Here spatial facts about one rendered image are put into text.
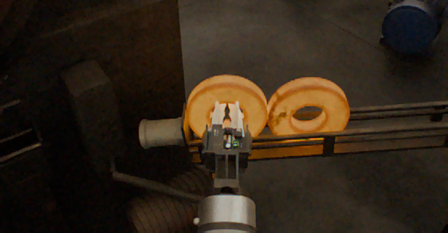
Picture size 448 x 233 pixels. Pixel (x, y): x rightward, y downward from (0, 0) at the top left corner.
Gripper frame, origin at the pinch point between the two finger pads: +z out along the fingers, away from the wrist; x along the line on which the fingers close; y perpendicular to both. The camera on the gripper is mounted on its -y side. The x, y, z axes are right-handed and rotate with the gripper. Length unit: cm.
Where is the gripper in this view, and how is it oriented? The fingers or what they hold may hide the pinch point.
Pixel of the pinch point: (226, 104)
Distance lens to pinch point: 74.3
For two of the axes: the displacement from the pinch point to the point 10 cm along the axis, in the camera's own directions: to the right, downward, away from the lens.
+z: 0.1, -8.3, 5.5
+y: -0.1, -5.5, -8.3
